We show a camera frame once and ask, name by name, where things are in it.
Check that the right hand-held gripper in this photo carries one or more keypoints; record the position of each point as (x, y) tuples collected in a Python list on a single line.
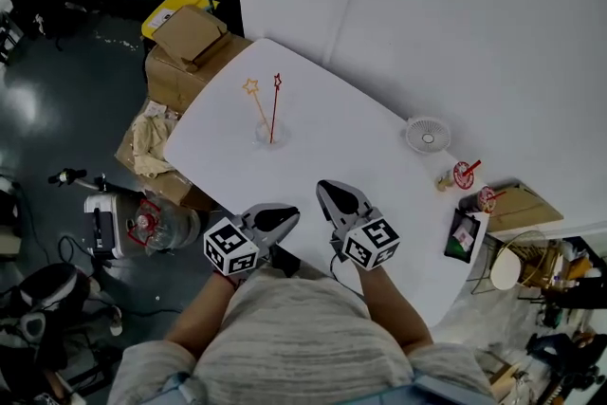
[(372, 244)]

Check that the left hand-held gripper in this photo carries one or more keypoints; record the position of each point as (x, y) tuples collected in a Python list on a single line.
[(230, 249)]

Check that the clear glass cup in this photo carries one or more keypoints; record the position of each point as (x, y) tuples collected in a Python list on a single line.
[(282, 135)]

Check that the red star wand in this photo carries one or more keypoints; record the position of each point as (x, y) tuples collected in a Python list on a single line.
[(274, 111)]

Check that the orange star wand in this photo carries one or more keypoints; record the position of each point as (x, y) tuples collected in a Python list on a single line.
[(261, 109)]

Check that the person's left forearm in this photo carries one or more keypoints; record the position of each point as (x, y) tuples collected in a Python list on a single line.
[(199, 318)]

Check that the person's right forearm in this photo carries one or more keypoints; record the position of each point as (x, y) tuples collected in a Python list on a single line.
[(393, 308)]

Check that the pale drink cup red lid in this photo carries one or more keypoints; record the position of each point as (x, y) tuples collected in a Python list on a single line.
[(463, 175)]

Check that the dark drink cup red straw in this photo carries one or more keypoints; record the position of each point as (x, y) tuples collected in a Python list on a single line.
[(484, 199)]

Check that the person's dark shoe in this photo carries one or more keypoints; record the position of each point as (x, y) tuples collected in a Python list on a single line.
[(286, 262)]

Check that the red wrist band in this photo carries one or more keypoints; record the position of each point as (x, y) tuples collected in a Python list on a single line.
[(225, 280)]

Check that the white desk fan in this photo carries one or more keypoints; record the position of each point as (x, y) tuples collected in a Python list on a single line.
[(428, 137)]

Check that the black tray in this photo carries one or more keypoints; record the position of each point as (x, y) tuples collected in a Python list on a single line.
[(462, 214)]

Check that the green packet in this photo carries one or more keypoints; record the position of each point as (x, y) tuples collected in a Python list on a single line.
[(457, 248)]

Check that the white pink packet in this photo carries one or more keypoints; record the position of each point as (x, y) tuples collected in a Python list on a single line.
[(465, 234)]

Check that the person's grey striped shirt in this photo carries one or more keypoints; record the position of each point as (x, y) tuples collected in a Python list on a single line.
[(303, 346)]

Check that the beige cloth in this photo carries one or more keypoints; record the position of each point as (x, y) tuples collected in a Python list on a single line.
[(152, 144)]

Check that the pale paper packet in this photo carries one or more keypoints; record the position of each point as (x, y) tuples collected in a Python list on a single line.
[(155, 109)]

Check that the silver scooter suitcase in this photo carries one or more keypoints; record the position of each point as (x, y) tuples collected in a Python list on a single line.
[(102, 223)]

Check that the large cardboard box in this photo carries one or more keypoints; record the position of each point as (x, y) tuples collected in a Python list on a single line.
[(171, 80)]

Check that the brown cardboard sheet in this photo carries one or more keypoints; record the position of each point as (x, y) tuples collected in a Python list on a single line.
[(526, 208)]

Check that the flat cardboard box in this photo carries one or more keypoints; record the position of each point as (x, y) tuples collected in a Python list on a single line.
[(189, 33)]

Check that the cluttered wooden shelf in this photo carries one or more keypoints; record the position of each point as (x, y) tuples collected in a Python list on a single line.
[(569, 270)]

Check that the light wooden cabinet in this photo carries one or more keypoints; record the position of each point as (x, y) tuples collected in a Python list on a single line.
[(505, 379)]

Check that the yellow bin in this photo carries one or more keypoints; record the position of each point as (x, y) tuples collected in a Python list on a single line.
[(159, 14)]

